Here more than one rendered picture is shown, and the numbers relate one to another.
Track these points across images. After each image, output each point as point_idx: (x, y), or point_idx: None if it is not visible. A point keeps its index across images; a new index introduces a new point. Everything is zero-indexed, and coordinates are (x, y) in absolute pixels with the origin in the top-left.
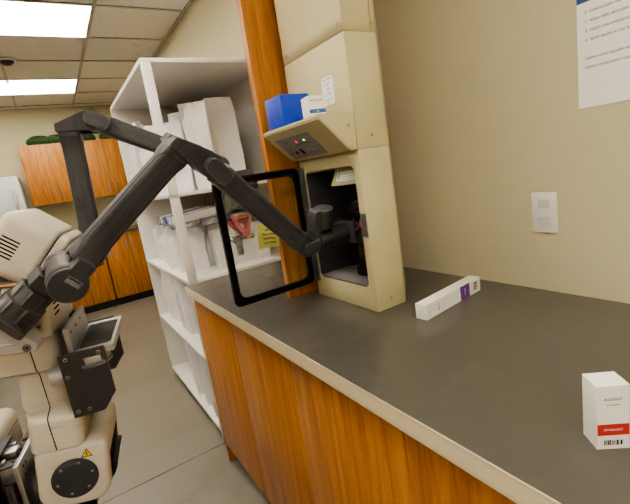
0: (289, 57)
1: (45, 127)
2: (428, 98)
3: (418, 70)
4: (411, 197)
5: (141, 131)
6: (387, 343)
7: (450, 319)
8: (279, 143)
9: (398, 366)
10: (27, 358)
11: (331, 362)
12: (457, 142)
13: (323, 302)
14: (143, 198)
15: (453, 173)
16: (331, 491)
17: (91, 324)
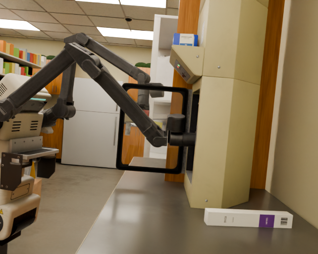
0: (200, 11)
1: (147, 58)
2: (312, 52)
3: (311, 28)
4: (288, 135)
5: (104, 48)
6: (154, 223)
7: (223, 232)
8: (175, 68)
9: (129, 236)
10: None
11: (106, 215)
12: None
13: (174, 189)
14: (47, 75)
15: (315, 119)
16: None
17: (42, 148)
